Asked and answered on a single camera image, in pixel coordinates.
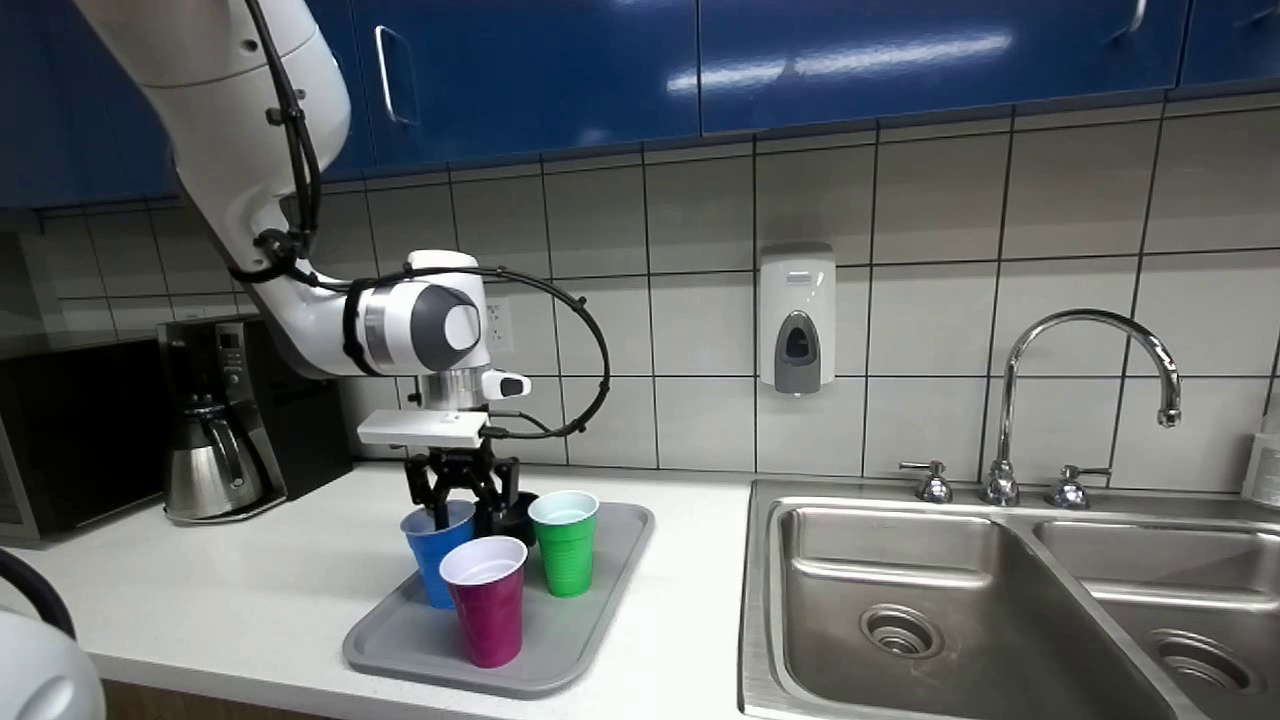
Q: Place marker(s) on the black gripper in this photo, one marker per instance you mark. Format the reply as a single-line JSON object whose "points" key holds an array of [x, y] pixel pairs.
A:
{"points": [[464, 474]]}

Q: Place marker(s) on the blue plastic cup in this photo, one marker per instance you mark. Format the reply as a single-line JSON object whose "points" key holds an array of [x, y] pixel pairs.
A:
{"points": [[435, 564]]}

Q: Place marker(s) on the green plastic cup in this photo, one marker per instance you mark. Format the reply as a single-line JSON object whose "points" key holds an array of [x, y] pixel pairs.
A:
{"points": [[564, 561]]}

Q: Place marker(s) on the magenta plastic cup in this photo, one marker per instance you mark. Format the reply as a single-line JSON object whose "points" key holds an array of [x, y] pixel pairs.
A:
{"points": [[491, 623]]}

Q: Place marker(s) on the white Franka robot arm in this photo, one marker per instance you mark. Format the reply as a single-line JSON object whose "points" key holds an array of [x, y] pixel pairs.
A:
{"points": [[214, 104]]}

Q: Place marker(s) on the grey plastic tray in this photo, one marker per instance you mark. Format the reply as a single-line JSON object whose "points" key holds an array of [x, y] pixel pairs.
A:
{"points": [[574, 640]]}

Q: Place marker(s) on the black silver coffee maker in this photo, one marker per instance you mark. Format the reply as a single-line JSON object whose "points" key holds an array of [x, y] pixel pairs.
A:
{"points": [[300, 400]]}

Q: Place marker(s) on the stainless steel coffee carafe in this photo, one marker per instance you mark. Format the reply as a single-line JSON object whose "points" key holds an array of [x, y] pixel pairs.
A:
{"points": [[203, 474]]}

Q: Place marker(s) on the wooden lower cabinet front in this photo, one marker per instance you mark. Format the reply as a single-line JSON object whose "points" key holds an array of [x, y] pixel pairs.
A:
{"points": [[203, 706]]}

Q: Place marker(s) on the black microwave oven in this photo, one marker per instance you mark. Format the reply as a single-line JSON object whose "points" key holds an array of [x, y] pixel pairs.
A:
{"points": [[82, 443]]}

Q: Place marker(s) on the stainless steel double sink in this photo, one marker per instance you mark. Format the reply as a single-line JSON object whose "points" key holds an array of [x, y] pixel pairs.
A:
{"points": [[855, 640]]}

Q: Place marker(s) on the blue glossy cabinet door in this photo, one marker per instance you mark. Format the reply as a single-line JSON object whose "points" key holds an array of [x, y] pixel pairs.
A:
{"points": [[1224, 46], [1064, 82], [533, 64], [55, 123]]}

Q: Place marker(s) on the white rounded device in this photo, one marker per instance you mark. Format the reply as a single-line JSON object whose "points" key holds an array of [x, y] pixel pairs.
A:
{"points": [[40, 681]]}

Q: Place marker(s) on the chrome gooseneck faucet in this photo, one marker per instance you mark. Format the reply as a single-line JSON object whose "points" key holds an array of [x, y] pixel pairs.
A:
{"points": [[1086, 319]]}

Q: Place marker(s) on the clear plastic soap bottle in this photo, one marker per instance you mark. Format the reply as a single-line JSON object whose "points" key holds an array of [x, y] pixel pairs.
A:
{"points": [[1267, 474]]}

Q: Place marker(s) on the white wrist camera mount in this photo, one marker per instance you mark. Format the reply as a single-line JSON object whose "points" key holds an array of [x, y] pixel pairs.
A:
{"points": [[422, 430]]}

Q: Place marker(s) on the white wall soap dispenser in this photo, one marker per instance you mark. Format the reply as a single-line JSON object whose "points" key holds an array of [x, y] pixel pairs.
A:
{"points": [[797, 303]]}

